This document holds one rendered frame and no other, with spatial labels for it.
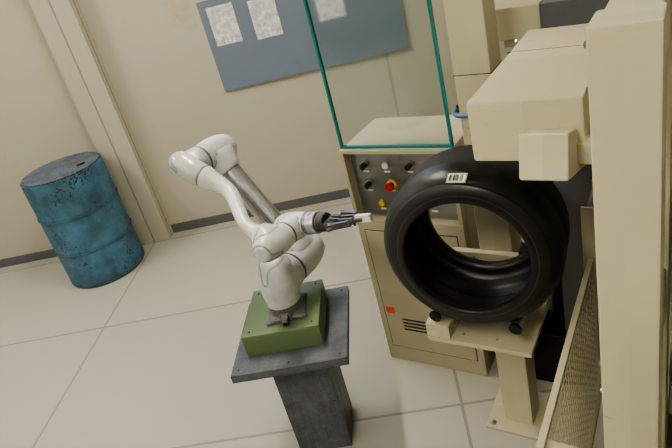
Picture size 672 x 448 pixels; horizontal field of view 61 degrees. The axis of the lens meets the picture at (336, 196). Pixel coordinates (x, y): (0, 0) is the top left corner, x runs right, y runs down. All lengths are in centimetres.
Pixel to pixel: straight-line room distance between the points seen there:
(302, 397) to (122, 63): 327
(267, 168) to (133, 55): 143
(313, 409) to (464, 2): 186
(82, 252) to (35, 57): 163
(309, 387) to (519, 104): 177
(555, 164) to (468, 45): 83
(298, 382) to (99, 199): 275
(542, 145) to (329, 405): 185
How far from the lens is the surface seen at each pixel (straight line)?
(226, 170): 256
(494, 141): 135
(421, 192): 177
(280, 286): 241
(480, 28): 194
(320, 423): 285
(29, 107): 552
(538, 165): 123
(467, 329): 217
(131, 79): 507
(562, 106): 129
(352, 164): 270
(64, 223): 492
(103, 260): 503
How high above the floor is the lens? 222
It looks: 25 degrees down
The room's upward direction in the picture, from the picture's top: 15 degrees counter-clockwise
